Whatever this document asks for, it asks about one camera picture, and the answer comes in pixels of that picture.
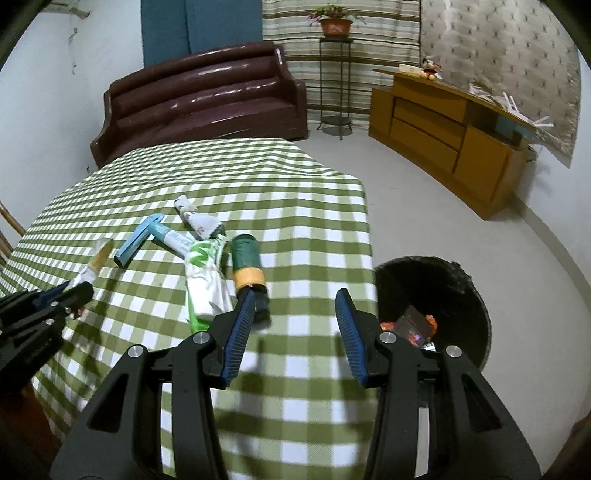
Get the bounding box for wooden sideboard cabinet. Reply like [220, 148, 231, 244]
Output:
[369, 72, 536, 220]

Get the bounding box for green checkered tablecloth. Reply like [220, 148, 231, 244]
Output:
[0, 138, 382, 480]

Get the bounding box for blue curtain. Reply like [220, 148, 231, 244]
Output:
[140, 0, 263, 67]

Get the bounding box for dark brown leather sofa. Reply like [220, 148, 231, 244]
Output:
[90, 41, 308, 167]

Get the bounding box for striped green curtain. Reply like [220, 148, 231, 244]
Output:
[263, 1, 421, 126]

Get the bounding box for small beige stick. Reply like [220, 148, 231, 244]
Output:
[65, 238, 114, 290]

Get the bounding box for white green wrapper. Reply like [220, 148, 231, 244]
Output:
[184, 235, 232, 333]

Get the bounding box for black metal plant stand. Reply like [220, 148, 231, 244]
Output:
[318, 36, 353, 140]

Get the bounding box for green roll with yellow band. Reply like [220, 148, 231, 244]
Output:
[230, 233, 271, 324]

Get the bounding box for wooden chair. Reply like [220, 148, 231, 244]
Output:
[0, 201, 27, 266]

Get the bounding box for black trash bin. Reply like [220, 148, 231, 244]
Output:
[375, 256, 492, 369]

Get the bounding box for small toy figure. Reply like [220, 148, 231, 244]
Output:
[421, 57, 443, 81]

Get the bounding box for beige patterned wall cloth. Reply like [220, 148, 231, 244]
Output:
[421, 0, 581, 161]

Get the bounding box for papers on cabinet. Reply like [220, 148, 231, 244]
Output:
[469, 82, 555, 129]

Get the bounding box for teal tube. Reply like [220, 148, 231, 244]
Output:
[148, 222, 197, 258]

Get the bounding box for orange plastic bag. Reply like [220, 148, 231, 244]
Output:
[381, 314, 438, 348]

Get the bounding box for potted plant terracotta pot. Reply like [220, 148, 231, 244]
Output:
[308, 4, 367, 39]

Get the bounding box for dark brown box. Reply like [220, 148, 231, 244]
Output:
[394, 306, 437, 348]

